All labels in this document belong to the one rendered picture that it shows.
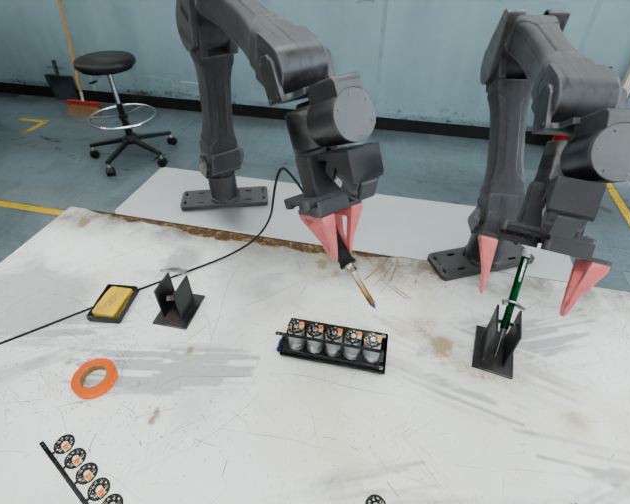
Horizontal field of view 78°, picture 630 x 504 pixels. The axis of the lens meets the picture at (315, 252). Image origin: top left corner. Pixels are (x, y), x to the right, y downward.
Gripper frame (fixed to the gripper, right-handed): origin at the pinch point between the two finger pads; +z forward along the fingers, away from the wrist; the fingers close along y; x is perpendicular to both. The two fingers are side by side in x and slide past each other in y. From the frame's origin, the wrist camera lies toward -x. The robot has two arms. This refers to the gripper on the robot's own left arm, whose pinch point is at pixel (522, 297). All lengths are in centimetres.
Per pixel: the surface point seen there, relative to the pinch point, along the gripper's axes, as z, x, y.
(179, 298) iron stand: 15, -6, -48
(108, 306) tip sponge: 20, -7, -60
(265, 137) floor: -38, 207, -160
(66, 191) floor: 27, 113, -231
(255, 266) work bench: 9.7, 10.2, -43.6
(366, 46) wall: -113, 213, -102
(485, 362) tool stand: 11.9, 7.1, -0.7
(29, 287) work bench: 22, -8, -78
